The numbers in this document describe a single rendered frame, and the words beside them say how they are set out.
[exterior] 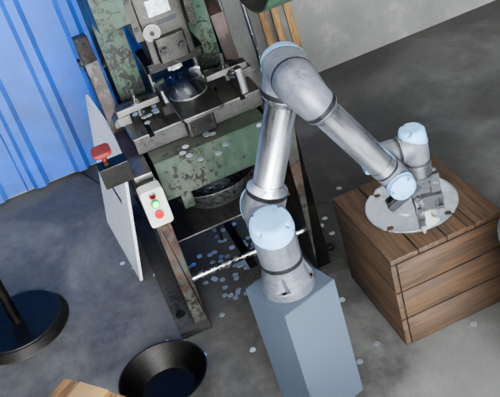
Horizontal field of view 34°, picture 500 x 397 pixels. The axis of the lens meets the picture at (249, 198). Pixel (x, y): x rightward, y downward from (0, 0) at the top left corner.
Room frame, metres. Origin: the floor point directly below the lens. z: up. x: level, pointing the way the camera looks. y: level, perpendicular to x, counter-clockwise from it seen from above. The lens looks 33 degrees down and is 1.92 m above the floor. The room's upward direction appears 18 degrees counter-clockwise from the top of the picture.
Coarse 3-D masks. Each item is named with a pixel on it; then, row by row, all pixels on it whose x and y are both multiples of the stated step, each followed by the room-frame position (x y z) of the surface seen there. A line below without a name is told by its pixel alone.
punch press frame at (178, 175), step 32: (96, 0) 2.39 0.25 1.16; (192, 0) 2.74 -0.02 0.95; (96, 32) 2.68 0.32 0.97; (192, 32) 2.74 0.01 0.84; (128, 64) 2.69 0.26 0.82; (192, 64) 2.82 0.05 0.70; (128, 96) 2.69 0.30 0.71; (224, 128) 2.36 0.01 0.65; (256, 128) 2.34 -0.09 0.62; (160, 160) 2.29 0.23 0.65; (192, 160) 2.30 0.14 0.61; (224, 160) 2.32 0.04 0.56
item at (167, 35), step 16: (144, 0) 2.46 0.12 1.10; (160, 0) 2.47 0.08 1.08; (176, 0) 2.48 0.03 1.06; (144, 16) 2.46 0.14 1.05; (160, 16) 2.46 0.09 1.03; (176, 16) 2.47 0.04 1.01; (144, 32) 2.44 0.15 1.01; (160, 32) 2.45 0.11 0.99; (176, 32) 2.44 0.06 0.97; (144, 48) 2.51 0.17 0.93; (160, 48) 2.43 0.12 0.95; (176, 48) 2.44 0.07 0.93; (192, 48) 2.48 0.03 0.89
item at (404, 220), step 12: (444, 180) 2.12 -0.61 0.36; (384, 192) 2.16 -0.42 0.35; (444, 192) 2.07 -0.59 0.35; (456, 192) 2.05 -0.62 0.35; (372, 204) 2.12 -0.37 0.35; (384, 204) 2.10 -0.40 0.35; (408, 204) 2.06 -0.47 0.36; (456, 204) 1.99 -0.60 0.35; (372, 216) 2.06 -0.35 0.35; (384, 216) 2.05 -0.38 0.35; (396, 216) 2.03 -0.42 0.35; (408, 216) 2.01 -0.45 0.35; (444, 216) 1.96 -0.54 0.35; (384, 228) 1.98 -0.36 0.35; (396, 228) 1.97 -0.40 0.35; (408, 228) 1.95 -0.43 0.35
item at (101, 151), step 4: (100, 144) 2.29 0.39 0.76; (104, 144) 2.29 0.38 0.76; (108, 144) 2.28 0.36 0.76; (92, 148) 2.29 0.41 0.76; (96, 148) 2.28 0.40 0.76; (100, 148) 2.27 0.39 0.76; (104, 148) 2.26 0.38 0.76; (108, 148) 2.26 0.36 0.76; (92, 152) 2.26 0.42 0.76; (96, 152) 2.25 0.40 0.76; (100, 152) 2.25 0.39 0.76; (104, 152) 2.24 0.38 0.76; (108, 152) 2.24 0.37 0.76; (92, 156) 2.24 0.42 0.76; (96, 156) 2.23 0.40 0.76; (100, 156) 2.23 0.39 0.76; (104, 156) 2.23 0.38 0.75; (96, 160) 2.23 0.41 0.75; (104, 160) 2.26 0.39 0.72
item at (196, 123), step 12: (180, 84) 2.49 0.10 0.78; (192, 84) 2.45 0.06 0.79; (204, 84) 2.43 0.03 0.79; (168, 96) 2.44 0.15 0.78; (180, 96) 2.40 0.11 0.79; (192, 96) 2.37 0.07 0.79; (204, 96) 2.36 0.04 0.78; (216, 96) 2.33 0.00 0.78; (180, 108) 2.33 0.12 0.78; (192, 108) 2.30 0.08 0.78; (204, 108) 2.28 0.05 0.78; (216, 108) 2.26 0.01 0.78; (192, 120) 2.25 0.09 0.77; (204, 120) 2.37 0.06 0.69; (192, 132) 2.36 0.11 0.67
